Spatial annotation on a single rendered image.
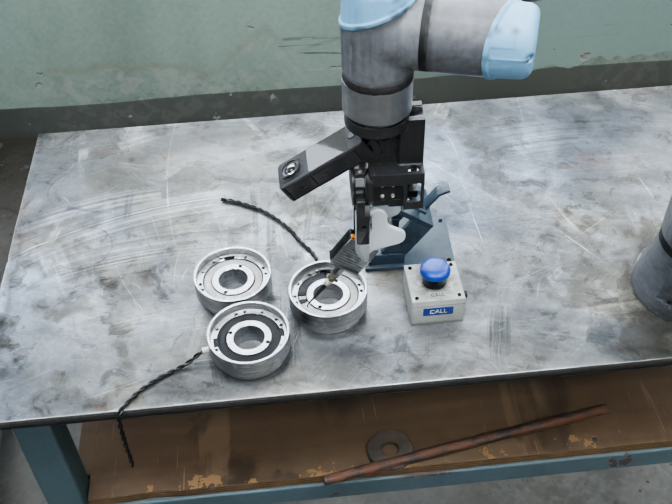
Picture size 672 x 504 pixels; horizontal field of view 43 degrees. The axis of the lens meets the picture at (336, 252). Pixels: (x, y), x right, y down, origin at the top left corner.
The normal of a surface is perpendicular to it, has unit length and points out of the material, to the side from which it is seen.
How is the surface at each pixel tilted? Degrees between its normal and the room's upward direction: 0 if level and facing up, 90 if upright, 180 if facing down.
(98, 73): 90
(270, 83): 90
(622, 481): 0
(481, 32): 54
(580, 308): 0
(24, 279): 0
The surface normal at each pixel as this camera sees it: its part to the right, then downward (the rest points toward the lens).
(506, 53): -0.17, 0.56
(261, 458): -0.02, -0.72
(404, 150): 0.06, 0.69
